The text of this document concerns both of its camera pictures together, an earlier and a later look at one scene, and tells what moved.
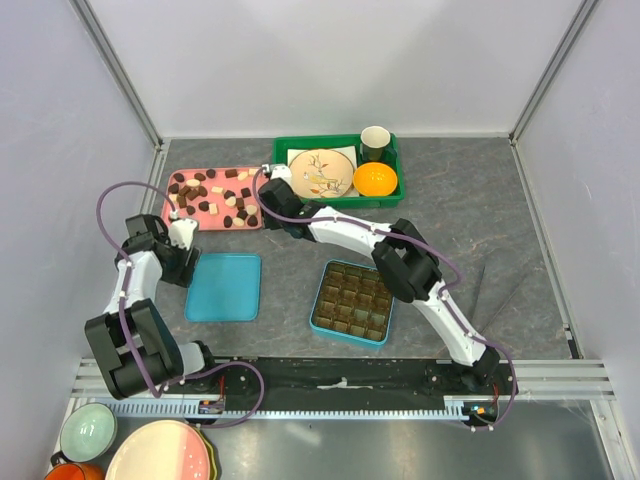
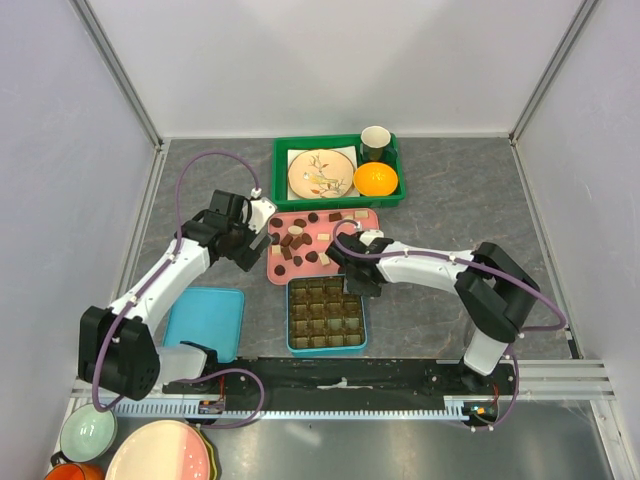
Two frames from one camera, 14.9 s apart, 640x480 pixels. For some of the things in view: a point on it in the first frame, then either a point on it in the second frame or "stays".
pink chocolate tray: (218, 198) → (302, 237)
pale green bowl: (88, 432) stays
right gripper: (267, 220) → (352, 284)
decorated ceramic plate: (322, 174) stays
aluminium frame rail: (102, 42) stays
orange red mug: (75, 471) stays
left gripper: (182, 276) → (245, 257)
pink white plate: (162, 450) stays
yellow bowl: (375, 179) stays
